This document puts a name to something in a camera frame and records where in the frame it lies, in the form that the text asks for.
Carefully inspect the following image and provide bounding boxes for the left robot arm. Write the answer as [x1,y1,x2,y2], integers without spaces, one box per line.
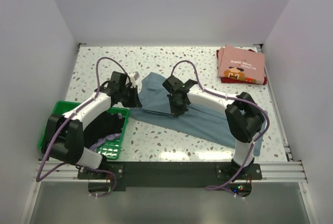
[42,72,142,178]

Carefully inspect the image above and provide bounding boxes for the red folded t-shirt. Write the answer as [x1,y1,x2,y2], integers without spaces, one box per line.
[221,48,268,86]

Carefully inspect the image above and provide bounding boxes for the aluminium frame rail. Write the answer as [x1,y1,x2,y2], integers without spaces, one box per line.
[37,161,306,182]

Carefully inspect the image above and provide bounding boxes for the green plastic basket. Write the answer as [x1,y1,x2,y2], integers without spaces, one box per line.
[52,100,130,160]

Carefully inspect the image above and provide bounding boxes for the blue t-shirt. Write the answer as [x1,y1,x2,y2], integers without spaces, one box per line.
[129,72,262,157]

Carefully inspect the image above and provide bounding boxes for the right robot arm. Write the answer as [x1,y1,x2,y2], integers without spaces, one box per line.
[162,75,267,181]

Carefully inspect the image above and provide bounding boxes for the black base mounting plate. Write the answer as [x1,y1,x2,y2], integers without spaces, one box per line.
[76,161,261,193]

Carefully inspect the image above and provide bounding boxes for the black garment in basket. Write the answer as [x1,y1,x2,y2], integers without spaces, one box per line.
[83,111,124,150]

